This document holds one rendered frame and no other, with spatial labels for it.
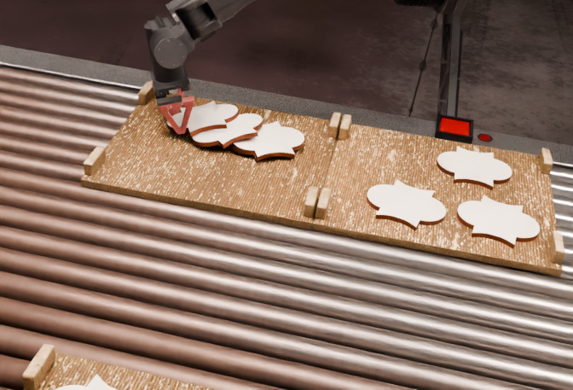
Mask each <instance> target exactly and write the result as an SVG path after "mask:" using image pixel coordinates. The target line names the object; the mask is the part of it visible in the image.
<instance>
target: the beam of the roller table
mask: <svg viewBox="0 0 573 390"><path fill-rule="evenodd" d="M0 67H7V68H13V69H17V70H22V71H27V72H32V73H41V74H45V75H50V76H55V77H60V78H65V79H74V80H78V81H84V82H88V83H93V84H102V85H107V86H112V87H117V88H121V89H127V90H135V91H140V90H141V89H142V87H143V86H144V85H145V84H146V83H147V82H148V81H152V78H151V73H150V72H149V71H144V70H140V69H135V68H129V67H121V66H115V65H111V64H106V63H100V62H96V61H86V60H82V59H77V58H72V57H67V56H62V55H53V54H48V53H43V52H37V51H33V50H28V49H19V48H14V47H9V46H4V45H0ZM189 82H190V86H191V90H187V91H184V92H183V95H184V96H194V97H198V98H203V99H208V100H213V101H219V102H228V103H233V104H238V105H243V106H248V107H254V108H263V109H268V110H273V111H278V112H283V113H289V114H298V115H303V116H308V117H313V118H318V119H328V120H331V119H332V116H333V113H340V114H341V120H340V122H341V123H342V119H343V117H344V114H347V115H350V116H351V124H353V125H363V126H368V127H373V128H378V129H383V130H388V131H398V132H403V133H408V134H413V135H418V136H423V137H433V138H435V130H436V123H437V122H435V121H430V120H424V119H416V118H410V117H406V116H401V115H395V114H387V113H381V112H377V111H372V110H366V109H362V108H353V107H348V106H343V105H338V104H332V103H328V102H318V101H314V100H309V99H303V98H299V97H294V96H285V95H280V94H275V93H270V92H265V91H260V90H251V89H246V88H241V87H236V86H231V85H226V84H217V83H212V82H207V81H202V80H198V79H189ZM478 134H487V135H490V136H491V137H492V138H493V140H492V141H491V142H483V141H481V140H479V139H478ZM472 144H473V145H478V146H483V147H488V148H497V149H503V150H508V151H513V152H519V153H523V154H532V155H538V156H540V154H541V149H542V148H547V149H549V150H550V153H551V156H552V159H553V166H556V167H561V168H566V169H571V170H573V146H570V145H565V144H560V143H551V142H546V141H541V140H536V139H531V138H526V137H517V136H512V135H507V134H502V133H497V132H492V131H483V130H479V129H473V139H472Z"/></svg>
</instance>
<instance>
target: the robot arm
mask: <svg viewBox="0 0 573 390"><path fill-rule="evenodd" d="M253 1H255V0H173V1H171V2H170V3H167V4H166V7H167V8H168V10H169V11H170V13H171V15H172V16H173V18H174V19H175V20H173V19H169V18H168V17H167V18H160V17H159V16H158V15H157V16H156V18H155V20H150V21H148V23H146V24H145V26H144V28H145V33H146V37H147V41H148V49H149V52H150V59H151V63H152V68H153V70H151V71H150V73H151V78H152V81H151V84H152V86H153V91H154V94H155V98H156V102H157V105H158V108H159V111H160V112H161V113H162V114H163V115H164V116H165V118H166V119H167V120H168V122H169V123H170V124H171V126H172V127H173V129H174V130H175V132H176V133H177V134H178V135H179V134H183V133H185V131H186V128H187V125H188V120H189V117H190V114H191V112H192V109H193V106H194V96H188V97H184V98H182V97H183V92H184V91H187V90H191V86H190V82H189V79H188V75H187V73H186V70H185V68H184V66H183V63H184V62H185V60H186V58H187V55H188V53H190V52H191V51H192V50H194V45H195V44H196V43H198V42H199V41H200V42H201V43H203V42H204V41H206V40H207V39H208V38H210V37H212V36H213V35H214V34H215V33H216V31H217V29H218V28H220V27H222V26H223V22H225V21H226V20H229V19H230V18H232V17H234V15H235V14H236V13H238V12H239V11H240V10H241V9H243V8H244V7H245V6H246V5H248V4H249V3H251V2H253ZM174 11H176V12H177V14H178V15H179V17H180V19H181V20H182V22H183V24H184V25H185V27H187V29H188V31H189V32H190V34H191V35H189V34H188V32H187V30H186V29H185V27H184V25H183V24H182V22H181V21H180V20H179V18H178V17H177V15H176V13H175V12H174ZM176 23H177V25H176ZM175 89H178V91H177V96H171V97H167V96H166V95H169V94H170V93H169V90H175ZM180 107H184V108H185V112H184V115H183V119H182V125H181V126H178V125H177V123H176V121H175V120H174V119H173V118H172V116H173V115H175V114H179V112H180ZM168 111H169V112H168ZM171 115H172V116H171Z"/></svg>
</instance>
